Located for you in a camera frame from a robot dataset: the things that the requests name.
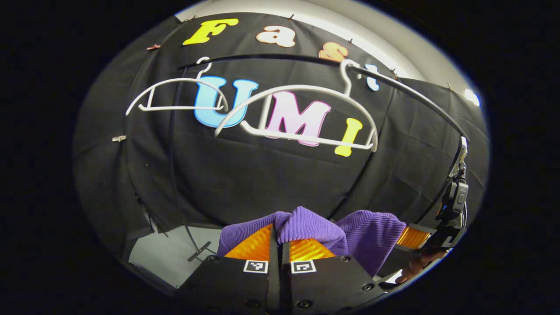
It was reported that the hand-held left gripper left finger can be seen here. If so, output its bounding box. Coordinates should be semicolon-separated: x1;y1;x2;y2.
177;224;280;315

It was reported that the white clothes hanger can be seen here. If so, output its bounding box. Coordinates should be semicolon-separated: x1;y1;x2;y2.
126;57;229;116
214;59;379;153

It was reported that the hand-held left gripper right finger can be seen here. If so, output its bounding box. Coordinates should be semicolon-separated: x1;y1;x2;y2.
281;240;388;315

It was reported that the black backdrop cloth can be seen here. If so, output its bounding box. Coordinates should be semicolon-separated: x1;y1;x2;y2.
72;12;490;259

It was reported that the purple shirt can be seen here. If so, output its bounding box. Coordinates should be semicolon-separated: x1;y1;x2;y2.
217;206;406;277

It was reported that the black clothes rack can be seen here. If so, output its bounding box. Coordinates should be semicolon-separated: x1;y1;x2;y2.
168;53;471;263

